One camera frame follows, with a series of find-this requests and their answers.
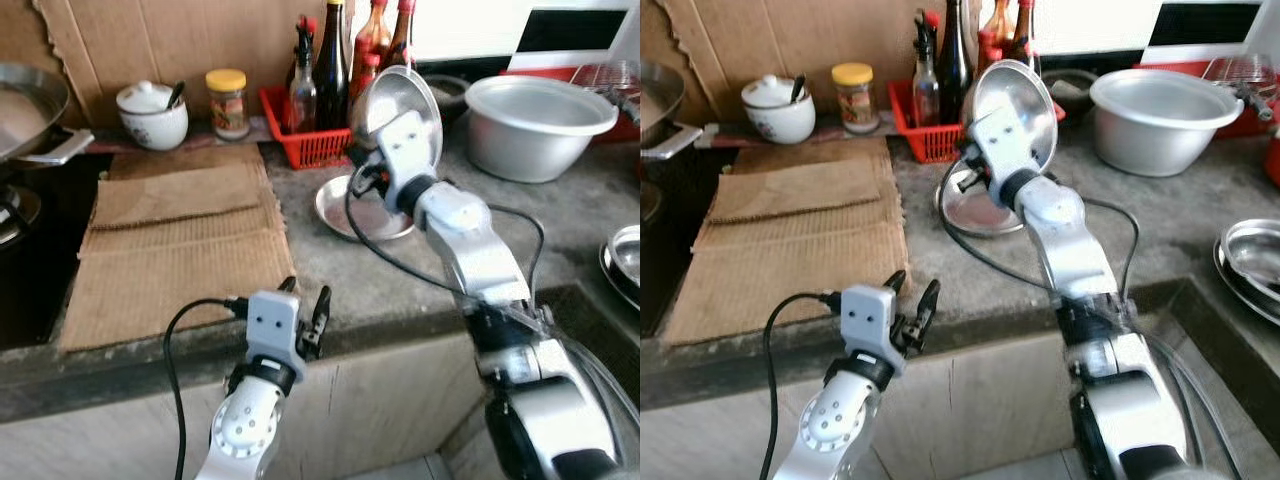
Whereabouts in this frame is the large corrugated cardboard mat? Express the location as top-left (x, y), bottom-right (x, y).
top-left (58, 145), bottom-right (298, 353)
top-left (662, 138), bottom-right (911, 346)

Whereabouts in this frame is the shallow steel bowl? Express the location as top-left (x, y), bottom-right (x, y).
top-left (607, 223), bottom-right (641, 286)
top-left (1218, 218), bottom-right (1280, 291)

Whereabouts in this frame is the tall dark bottle yellow cap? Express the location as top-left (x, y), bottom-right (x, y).
top-left (938, 0), bottom-right (976, 123)
top-left (313, 0), bottom-right (351, 131)

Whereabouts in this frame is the amber bottle red cap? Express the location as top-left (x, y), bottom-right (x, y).
top-left (985, 0), bottom-right (1013, 51)
top-left (352, 0), bottom-right (393, 61)

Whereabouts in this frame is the deep steel bowl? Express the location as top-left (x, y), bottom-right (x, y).
top-left (972, 58), bottom-right (1059, 186)
top-left (350, 65), bottom-right (444, 191)

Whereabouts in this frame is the white ceramic condiment pot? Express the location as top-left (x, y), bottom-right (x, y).
top-left (115, 80), bottom-right (189, 151)
top-left (742, 74), bottom-right (816, 144)

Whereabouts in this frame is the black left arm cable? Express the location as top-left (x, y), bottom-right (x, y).
top-left (163, 296), bottom-right (251, 480)
top-left (757, 290), bottom-right (846, 480)

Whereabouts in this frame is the large aluminium pot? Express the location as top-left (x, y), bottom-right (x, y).
top-left (463, 75), bottom-right (621, 184)
top-left (1088, 68), bottom-right (1246, 178)

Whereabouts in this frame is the small sauce bottle red cap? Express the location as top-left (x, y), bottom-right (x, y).
top-left (350, 52), bottom-right (379, 106)
top-left (975, 28), bottom-right (1001, 81)

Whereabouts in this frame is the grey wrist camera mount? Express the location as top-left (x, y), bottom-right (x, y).
top-left (245, 290), bottom-right (304, 366)
top-left (375, 108), bottom-right (433, 186)
top-left (972, 102), bottom-right (1033, 181)
top-left (842, 284), bottom-right (901, 361)

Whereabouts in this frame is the glass jar yellow lid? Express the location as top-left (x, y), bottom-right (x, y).
top-left (205, 68), bottom-right (249, 141)
top-left (832, 62), bottom-right (876, 134)

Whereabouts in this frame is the dark round bowl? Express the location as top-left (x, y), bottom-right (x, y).
top-left (1040, 68), bottom-right (1099, 116)
top-left (425, 73), bottom-right (476, 111)

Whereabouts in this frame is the red plastic basket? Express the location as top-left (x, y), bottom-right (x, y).
top-left (888, 80), bottom-right (1067, 164)
top-left (260, 85), bottom-right (353, 171)

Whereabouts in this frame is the brown cardboard wall sheet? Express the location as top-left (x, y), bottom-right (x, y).
top-left (0, 0), bottom-right (346, 131)
top-left (640, 0), bottom-right (961, 126)

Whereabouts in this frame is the metal wire rack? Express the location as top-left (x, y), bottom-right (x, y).
top-left (568, 60), bottom-right (641, 123)
top-left (1200, 52), bottom-right (1280, 121)

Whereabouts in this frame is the round steel plate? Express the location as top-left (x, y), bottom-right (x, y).
top-left (1212, 238), bottom-right (1280, 329)
top-left (598, 240), bottom-right (641, 311)

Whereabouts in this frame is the flat steel plate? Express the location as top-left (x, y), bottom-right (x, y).
top-left (935, 165), bottom-right (1031, 238)
top-left (314, 172), bottom-right (416, 243)

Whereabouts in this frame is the dark bottle red cap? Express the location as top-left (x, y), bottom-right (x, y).
top-left (1010, 0), bottom-right (1041, 71)
top-left (385, 0), bottom-right (416, 71)

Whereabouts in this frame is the small folded cardboard piece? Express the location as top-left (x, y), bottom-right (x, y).
top-left (705, 152), bottom-right (886, 223)
top-left (90, 160), bottom-right (266, 233)

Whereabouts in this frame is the steel wok with handle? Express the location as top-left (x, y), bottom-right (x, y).
top-left (640, 60), bottom-right (706, 161)
top-left (0, 62), bottom-right (96, 166)

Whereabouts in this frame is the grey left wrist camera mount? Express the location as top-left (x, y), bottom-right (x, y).
top-left (245, 290), bottom-right (304, 366)
top-left (842, 284), bottom-right (901, 361)

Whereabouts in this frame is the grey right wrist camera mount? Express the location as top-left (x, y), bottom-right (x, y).
top-left (972, 102), bottom-right (1033, 181)
top-left (375, 108), bottom-right (433, 186)

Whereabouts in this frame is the black gas stove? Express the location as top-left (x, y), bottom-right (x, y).
top-left (0, 155), bottom-right (106, 351)
top-left (640, 150), bottom-right (721, 336)

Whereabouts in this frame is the clear bottle black spout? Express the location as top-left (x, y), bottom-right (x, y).
top-left (912, 10), bottom-right (943, 126)
top-left (290, 15), bottom-right (319, 133)

